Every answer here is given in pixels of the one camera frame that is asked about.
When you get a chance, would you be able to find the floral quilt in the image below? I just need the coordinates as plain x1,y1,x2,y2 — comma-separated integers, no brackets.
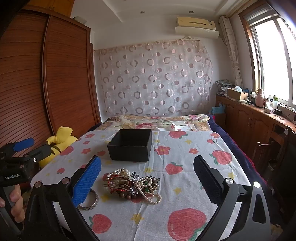
95,113,212,132

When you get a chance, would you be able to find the stack of folded cloths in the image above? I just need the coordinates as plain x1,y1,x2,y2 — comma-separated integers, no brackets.
215,79,234,95

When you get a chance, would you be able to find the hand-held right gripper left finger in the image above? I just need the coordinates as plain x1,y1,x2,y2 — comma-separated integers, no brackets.
22,155,102,241

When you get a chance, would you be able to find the long pearl necklace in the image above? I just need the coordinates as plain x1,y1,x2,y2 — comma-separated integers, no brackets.
134,177,163,205

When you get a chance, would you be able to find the circle patterned sheer curtain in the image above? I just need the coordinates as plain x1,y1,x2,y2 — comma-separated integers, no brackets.
93,39,213,117

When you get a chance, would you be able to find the long wooden cabinet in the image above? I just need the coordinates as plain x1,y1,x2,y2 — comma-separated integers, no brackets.
215,93,296,167

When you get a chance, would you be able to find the dark blue blanket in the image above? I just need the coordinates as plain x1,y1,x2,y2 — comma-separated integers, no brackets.
205,113,274,200

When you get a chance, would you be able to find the white power strip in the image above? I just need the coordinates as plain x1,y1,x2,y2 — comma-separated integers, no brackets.
277,103,296,113

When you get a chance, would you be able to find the black square box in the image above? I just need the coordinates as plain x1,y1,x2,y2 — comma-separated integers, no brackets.
107,128,153,162

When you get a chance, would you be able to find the strawberry printed cloth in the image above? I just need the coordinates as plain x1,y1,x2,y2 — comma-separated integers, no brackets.
30,130,252,241

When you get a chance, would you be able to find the cardboard tissue box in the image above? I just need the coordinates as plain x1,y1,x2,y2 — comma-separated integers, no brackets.
226,86,249,102

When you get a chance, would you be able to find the brown wooden wardrobe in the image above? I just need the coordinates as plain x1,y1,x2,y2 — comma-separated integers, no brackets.
0,5,102,160

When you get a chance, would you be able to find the yellow plush toy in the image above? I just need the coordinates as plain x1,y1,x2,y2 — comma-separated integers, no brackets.
38,126,79,168

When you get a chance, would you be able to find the short pearl bracelet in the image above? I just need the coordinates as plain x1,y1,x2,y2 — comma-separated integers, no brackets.
106,168,131,186

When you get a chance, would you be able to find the beige patterned window curtain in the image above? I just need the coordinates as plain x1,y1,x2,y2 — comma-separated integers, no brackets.
218,15,243,88

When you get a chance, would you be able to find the white air conditioner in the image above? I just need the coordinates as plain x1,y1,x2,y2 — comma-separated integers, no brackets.
175,16,220,39

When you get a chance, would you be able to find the blue gift bag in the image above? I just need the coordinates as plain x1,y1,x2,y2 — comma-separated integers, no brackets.
211,104,226,115

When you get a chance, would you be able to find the pink thermos jug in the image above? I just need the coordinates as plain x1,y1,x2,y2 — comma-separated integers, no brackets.
254,88,265,108

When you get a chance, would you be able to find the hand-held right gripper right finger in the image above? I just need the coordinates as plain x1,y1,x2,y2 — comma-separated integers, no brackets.
193,155,272,241

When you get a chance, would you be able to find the silver butterfly hair clip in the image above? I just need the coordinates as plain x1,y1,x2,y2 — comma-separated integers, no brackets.
129,171,143,195

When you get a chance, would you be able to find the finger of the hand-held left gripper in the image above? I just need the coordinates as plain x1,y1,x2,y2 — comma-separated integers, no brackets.
0,138,35,154
22,143,55,163

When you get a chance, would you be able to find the dark wooden chair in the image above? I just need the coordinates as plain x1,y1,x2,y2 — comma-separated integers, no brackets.
251,126,292,188

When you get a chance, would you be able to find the silver bangle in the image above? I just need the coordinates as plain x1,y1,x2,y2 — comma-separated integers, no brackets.
77,189,99,211

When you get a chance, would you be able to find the person's left hand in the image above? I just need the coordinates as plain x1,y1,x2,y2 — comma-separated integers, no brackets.
0,185,26,223

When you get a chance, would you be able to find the wooden framed window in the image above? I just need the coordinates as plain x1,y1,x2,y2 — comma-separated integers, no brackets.
239,0,296,108

